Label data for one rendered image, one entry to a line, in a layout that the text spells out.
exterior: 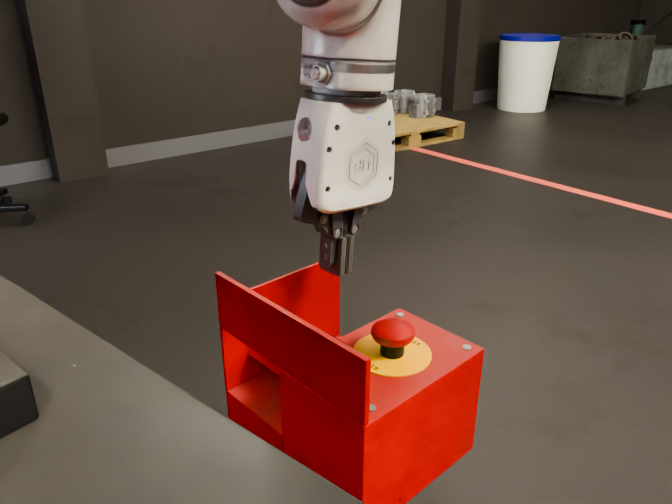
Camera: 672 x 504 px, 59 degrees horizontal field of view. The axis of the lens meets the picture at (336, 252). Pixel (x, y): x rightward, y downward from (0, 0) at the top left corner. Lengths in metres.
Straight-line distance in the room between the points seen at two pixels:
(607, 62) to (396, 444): 6.33
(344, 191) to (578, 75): 6.33
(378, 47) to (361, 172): 0.11
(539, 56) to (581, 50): 0.86
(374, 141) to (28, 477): 0.38
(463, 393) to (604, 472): 1.13
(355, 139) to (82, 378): 0.30
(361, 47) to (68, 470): 0.37
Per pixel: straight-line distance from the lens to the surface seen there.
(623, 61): 6.68
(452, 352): 0.56
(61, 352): 0.42
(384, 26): 0.52
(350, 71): 0.51
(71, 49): 3.93
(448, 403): 0.56
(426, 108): 4.93
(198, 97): 4.44
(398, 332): 0.53
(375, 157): 0.56
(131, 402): 0.36
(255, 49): 4.65
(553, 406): 1.85
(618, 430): 1.83
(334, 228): 0.56
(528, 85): 6.05
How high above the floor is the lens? 1.08
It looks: 24 degrees down
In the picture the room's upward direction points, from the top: straight up
